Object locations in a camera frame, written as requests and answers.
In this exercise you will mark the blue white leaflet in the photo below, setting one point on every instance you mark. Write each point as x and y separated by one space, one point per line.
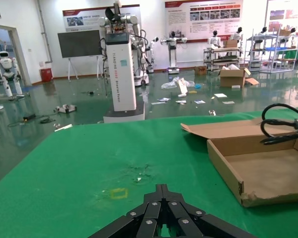
199 101

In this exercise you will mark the cardboard box on shelf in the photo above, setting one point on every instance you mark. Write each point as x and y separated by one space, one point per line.
230 43

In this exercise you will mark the white robot with outstretched arms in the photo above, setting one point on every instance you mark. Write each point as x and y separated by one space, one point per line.
173 49

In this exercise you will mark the green table cloth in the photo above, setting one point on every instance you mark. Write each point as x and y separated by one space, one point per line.
77 161

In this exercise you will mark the clear plastic bag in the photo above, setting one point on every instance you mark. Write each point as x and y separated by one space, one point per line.
169 85

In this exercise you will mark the large red white wall poster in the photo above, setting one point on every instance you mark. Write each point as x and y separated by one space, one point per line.
203 24

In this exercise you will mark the grey wall pipe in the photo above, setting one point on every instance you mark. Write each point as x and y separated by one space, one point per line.
44 32

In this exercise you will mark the large open cardboard floor box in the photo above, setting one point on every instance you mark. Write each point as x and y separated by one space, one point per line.
232 78

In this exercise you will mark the white black-headed humanoid robot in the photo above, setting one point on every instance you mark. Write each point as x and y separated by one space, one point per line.
214 41
236 36

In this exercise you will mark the small white robot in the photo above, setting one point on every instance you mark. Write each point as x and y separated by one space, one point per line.
151 52

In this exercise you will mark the white stick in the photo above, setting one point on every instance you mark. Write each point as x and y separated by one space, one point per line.
63 128

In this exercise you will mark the shallow open cardboard box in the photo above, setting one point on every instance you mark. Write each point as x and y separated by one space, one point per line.
263 173

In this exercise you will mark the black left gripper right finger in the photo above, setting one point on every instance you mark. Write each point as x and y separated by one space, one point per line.
183 218

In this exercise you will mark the black display screen on stand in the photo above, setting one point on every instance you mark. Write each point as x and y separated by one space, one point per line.
79 43

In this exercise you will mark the white black floor device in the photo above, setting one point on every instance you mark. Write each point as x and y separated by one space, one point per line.
65 108

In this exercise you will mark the grey door frame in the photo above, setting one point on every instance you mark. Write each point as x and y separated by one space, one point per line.
20 54

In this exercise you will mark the wall poster with photos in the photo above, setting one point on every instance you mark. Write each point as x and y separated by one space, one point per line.
278 17

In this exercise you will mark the metal workbench shelf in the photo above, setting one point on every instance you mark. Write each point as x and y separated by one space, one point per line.
222 59

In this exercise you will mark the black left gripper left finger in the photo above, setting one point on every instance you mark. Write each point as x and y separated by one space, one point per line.
144 218

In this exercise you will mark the metal storage rack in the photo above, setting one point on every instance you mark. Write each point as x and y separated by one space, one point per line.
273 49

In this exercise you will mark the black power adapter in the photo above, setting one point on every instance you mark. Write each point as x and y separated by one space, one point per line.
29 117

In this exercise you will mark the white booklet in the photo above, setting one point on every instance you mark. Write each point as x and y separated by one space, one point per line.
220 95

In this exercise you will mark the small red white wall poster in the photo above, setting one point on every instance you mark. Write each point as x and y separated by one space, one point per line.
89 19

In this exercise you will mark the white column wheeled robot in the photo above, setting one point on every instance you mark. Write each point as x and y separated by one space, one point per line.
120 74

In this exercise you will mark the small cardboard floor box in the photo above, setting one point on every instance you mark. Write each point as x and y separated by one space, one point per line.
200 70

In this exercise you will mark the red bin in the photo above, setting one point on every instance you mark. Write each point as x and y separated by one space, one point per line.
46 75

